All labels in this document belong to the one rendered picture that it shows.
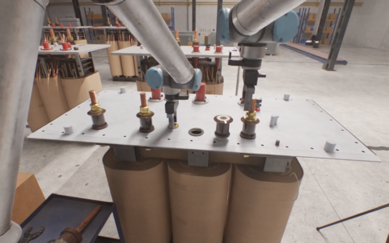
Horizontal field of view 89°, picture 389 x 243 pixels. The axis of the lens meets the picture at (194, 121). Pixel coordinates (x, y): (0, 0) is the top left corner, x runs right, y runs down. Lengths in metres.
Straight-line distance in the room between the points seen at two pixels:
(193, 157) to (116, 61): 6.23
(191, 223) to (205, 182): 0.40
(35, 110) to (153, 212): 2.91
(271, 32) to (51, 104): 3.39
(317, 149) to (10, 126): 1.07
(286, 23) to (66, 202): 1.48
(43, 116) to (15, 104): 3.59
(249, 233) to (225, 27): 1.34
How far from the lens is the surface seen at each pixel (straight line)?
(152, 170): 1.31
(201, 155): 1.17
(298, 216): 2.65
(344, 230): 2.77
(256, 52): 0.79
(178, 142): 0.98
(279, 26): 0.66
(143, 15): 0.49
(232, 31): 0.59
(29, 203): 1.89
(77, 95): 3.37
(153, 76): 0.86
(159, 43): 0.56
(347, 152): 1.16
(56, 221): 1.48
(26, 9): 0.46
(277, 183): 1.28
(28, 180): 1.83
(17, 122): 0.45
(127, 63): 7.00
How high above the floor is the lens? 1.90
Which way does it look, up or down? 27 degrees down
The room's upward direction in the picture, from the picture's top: straight up
